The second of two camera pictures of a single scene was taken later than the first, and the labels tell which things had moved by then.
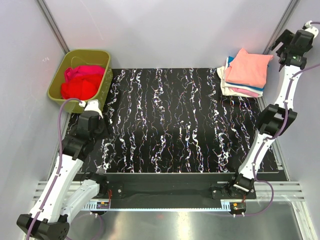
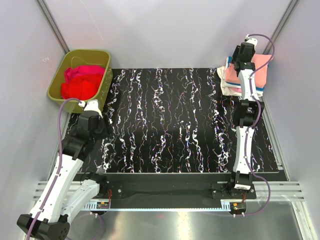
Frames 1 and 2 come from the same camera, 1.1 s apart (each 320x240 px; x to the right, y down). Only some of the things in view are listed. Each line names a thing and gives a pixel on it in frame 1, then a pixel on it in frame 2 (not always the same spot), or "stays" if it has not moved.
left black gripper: x=102 y=121 stays
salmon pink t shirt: x=248 y=69 stays
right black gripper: x=285 y=38 to x=235 y=54
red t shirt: x=82 y=87 stays
